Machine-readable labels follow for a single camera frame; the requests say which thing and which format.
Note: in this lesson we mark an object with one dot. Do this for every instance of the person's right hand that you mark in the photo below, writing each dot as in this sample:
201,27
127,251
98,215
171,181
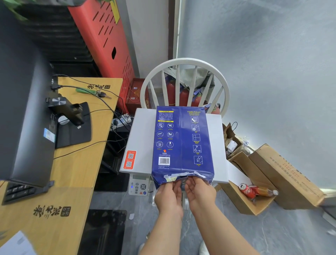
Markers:
200,195

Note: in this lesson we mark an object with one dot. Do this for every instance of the person's left hand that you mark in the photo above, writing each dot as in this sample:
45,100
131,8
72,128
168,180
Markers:
169,199

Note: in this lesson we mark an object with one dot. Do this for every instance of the blue paper ream pack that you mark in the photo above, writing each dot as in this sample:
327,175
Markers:
181,136

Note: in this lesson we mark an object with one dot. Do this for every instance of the white printer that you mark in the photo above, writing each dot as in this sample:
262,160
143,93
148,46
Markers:
139,136

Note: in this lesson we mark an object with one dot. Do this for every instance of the person's right forearm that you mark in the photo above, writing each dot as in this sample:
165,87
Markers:
223,233

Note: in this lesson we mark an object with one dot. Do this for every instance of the person's left forearm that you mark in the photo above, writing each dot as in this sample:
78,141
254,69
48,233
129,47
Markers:
164,233

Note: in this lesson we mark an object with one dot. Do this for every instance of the open cardboard box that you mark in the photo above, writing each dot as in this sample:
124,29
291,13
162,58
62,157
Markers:
236,202

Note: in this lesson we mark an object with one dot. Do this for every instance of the large closed cardboard box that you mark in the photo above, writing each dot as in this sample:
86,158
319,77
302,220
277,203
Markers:
286,176

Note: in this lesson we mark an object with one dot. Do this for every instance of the dark red gift box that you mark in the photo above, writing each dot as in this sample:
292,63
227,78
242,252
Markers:
135,97

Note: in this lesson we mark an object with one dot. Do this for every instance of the red soda can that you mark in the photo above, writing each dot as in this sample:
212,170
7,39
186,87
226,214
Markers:
246,190

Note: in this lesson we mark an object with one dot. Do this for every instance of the orange code sticker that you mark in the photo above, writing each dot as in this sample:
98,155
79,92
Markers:
130,159

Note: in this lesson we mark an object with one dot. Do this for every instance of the plastic tea bottle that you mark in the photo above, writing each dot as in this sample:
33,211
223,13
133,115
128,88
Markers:
265,191

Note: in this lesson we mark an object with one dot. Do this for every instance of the brown paper bag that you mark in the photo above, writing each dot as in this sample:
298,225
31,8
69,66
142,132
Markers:
228,131

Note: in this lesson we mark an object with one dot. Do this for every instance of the black glossy panel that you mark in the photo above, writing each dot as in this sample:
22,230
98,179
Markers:
102,233

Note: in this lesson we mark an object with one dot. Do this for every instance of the red fire extinguisher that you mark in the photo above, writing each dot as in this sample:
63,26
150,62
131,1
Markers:
196,99
216,109
184,98
170,93

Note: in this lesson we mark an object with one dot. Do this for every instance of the white power strip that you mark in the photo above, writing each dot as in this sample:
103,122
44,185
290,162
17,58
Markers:
120,122

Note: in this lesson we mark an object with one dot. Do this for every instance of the grey plastic bag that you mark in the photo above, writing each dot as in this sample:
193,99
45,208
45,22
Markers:
189,78

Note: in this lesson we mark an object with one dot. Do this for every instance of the red metal cabinet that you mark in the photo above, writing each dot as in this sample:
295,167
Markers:
118,78

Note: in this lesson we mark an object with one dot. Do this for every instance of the white wooden chair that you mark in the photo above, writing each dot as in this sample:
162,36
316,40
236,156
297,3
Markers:
183,61

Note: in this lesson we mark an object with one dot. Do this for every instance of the keys with green tag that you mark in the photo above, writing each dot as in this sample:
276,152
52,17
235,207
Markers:
82,90

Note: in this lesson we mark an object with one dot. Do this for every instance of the black keyboard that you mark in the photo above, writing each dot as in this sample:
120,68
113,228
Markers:
18,191

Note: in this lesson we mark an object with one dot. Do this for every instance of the white paper sheet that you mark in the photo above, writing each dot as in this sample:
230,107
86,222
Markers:
15,244

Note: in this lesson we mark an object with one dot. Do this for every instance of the black computer monitor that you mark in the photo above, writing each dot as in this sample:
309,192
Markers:
23,118

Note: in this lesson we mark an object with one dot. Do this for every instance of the black slatted cabinet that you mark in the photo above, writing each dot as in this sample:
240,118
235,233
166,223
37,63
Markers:
57,39

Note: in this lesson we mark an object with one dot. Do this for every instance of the yellow hanging tag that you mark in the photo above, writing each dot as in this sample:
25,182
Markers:
115,11

